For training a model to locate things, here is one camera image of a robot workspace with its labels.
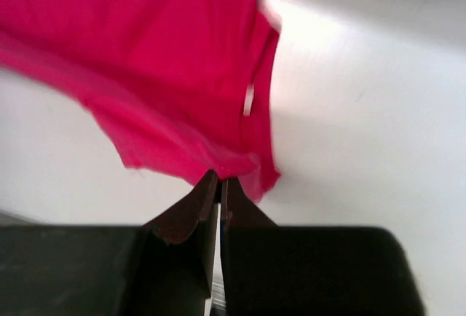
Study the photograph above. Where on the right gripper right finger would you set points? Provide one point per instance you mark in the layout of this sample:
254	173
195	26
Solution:
270	269

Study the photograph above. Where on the magenta t shirt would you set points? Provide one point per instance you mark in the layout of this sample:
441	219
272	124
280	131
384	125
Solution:
179	86

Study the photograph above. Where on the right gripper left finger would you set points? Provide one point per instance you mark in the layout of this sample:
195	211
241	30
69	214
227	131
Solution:
163	267

